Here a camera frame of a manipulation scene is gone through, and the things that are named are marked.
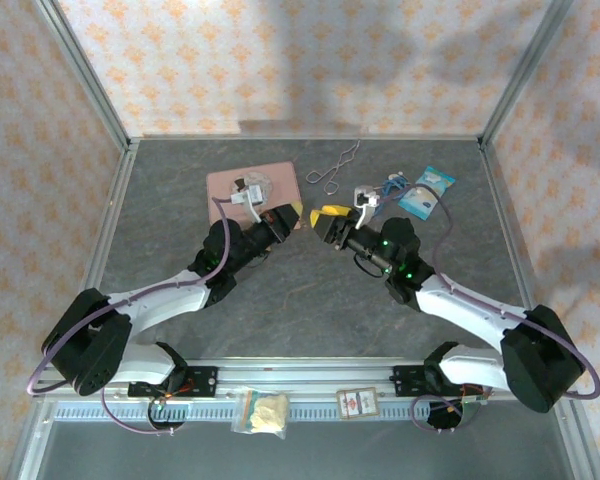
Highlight pink wedding tin box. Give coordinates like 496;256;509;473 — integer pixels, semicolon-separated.
205;159;301;229

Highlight blue white wipes packet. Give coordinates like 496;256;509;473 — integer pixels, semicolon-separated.
397;166;456;221

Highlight small printed card packet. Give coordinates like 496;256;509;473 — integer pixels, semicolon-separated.
335;387;380;420

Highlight clear bag of snacks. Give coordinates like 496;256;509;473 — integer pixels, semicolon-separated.
229;388;291;441

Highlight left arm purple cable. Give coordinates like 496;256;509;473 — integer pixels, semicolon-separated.
27;197;231;437

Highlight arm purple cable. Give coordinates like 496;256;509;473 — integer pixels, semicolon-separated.
374;187;600;432
27;197;231;437

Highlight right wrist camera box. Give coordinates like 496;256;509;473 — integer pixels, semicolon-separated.
352;184;381;229

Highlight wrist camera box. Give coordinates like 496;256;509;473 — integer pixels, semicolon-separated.
228;182;266;224
352;184;381;229

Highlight metal wire tongs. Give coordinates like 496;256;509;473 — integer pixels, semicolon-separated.
305;139;362;195

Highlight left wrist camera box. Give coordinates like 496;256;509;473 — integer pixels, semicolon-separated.
228;182;266;224

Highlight blue cable bundle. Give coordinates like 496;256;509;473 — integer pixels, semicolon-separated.
374;171;410;196

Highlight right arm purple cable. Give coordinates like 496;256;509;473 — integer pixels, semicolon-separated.
374;187;600;432

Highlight aluminium frame side rail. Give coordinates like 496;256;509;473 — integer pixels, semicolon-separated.
479;142;551;359
62;142;140;361

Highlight wide aluminium frame rail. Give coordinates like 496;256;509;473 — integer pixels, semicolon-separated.
34;357;579;401

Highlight grey slotted cable duct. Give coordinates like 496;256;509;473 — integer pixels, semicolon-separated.
52;402;566;422

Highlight aluminium frame post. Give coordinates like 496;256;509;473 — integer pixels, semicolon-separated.
34;0;132;151
478;0;576;149

